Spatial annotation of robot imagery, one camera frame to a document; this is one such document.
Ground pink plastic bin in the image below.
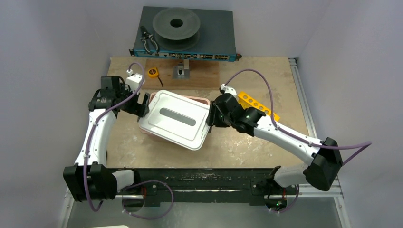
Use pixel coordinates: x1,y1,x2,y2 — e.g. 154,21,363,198
140,92,210,142

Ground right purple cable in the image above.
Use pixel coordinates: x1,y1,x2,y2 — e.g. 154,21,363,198
223,69,373,166

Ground grey filament spool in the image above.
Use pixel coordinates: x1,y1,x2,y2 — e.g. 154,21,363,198
153,7,201,51

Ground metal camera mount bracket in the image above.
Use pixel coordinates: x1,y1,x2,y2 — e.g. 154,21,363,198
173,59,190,79

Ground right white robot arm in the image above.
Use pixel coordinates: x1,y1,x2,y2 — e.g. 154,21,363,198
206,93,343,193

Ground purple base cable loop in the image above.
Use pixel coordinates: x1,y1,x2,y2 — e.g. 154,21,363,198
122,180,175,220

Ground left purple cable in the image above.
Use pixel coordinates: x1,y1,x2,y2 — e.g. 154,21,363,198
84,62,146,212

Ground yellow test tube rack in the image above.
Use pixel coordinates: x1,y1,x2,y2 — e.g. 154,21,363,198
237,92,271,116

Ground white plastic bin lid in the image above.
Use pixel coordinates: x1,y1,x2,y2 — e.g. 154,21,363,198
138,90,211,151

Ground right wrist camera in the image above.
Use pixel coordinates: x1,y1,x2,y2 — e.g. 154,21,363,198
219,84,237,98

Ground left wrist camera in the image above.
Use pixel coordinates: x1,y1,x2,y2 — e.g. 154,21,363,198
125,69,145,92

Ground dark network switch box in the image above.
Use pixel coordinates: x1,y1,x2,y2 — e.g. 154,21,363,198
129,6,241,62

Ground black handled pliers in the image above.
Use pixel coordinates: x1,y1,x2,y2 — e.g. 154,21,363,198
140,26,160,55

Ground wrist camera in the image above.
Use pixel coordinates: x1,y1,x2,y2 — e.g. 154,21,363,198
219,84,237,98
125,69,145,92

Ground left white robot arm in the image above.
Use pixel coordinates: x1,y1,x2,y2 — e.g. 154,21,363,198
63,74,150,202

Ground yellow tape measure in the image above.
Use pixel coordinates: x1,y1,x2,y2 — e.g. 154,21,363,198
148,67,164,87

